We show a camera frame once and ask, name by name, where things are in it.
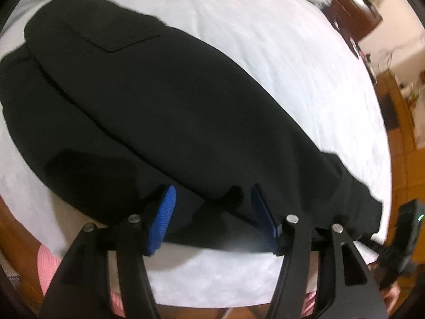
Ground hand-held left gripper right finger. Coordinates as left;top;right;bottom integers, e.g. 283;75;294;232
250;183;390;319

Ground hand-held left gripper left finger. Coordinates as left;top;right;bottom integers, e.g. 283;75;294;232
39;185;178;319

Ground black pants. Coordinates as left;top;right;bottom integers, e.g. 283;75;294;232
0;0;383;254

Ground light wooden furniture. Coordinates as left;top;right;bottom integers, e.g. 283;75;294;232
376;72;420;156

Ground person's pink clothing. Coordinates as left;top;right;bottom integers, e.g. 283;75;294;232
36;244;316;318

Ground white bed sheet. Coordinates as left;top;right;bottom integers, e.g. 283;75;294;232
0;0;394;307

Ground dark wooden cabinet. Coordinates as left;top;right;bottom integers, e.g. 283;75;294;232
324;0;383;44

